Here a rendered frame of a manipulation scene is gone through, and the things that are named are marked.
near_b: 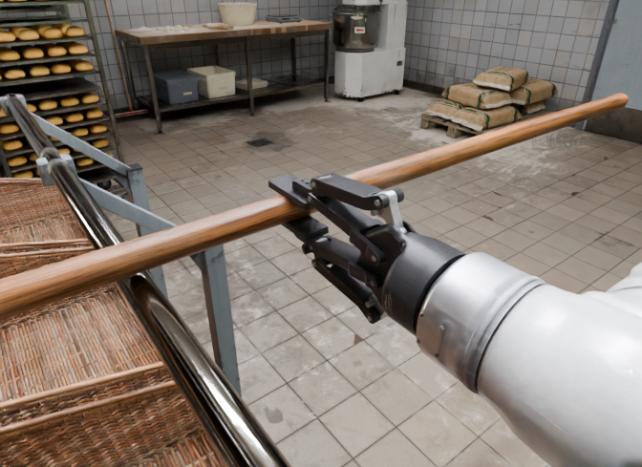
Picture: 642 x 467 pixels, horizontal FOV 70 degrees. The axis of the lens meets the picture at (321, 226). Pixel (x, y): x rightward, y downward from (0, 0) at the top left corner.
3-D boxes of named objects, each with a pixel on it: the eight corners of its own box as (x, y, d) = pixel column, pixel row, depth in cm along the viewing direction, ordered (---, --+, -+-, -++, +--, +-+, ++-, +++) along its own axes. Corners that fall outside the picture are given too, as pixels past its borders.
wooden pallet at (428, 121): (484, 148, 419) (487, 133, 412) (419, 127, 475) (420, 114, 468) (554, 125, 482) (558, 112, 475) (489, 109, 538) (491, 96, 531)
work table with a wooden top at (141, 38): (157, 135, 454) (139, 37, 411) (132, 116, 510) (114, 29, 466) (331, 101, 570) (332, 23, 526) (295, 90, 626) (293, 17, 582)
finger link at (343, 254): (408, 261, 41) (409, 275, 41) (331, 231, 49) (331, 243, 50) (376, 277, 38) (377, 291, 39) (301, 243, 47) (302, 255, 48)
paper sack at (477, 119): (480, 135, 415) (481, 116, 406) (449, 125, 441) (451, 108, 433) (522, 121, 444) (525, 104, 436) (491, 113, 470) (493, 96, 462)
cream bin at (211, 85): (208, 98, 487) (205, 75, 476) (188, 91, 522) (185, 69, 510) (238, 94, 507) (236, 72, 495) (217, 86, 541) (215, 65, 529)
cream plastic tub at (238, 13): (230, 27, 484) (228, 5, 474) (212, 24, 513) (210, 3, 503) (265, 25, 506) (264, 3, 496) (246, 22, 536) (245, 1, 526)
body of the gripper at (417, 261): (422, 271, 31) (335, 220, 38) (410, 362, 35) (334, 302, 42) (488, 237, 35) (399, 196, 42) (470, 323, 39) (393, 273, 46)
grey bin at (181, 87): (169, 105, 465) (165, 80, 454) (152, 95, 500) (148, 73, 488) (203, 99, 484) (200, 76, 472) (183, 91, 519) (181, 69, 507)
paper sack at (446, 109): (455, 123, 439) (457, 107, 431) (423, 116, 462) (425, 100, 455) (488, 111, 475) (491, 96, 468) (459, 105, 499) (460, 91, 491)
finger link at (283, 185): (305, 210, 45) (305, 203, 45) (267, 186, 50) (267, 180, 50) (329, 201, 47) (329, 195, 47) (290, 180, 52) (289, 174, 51)
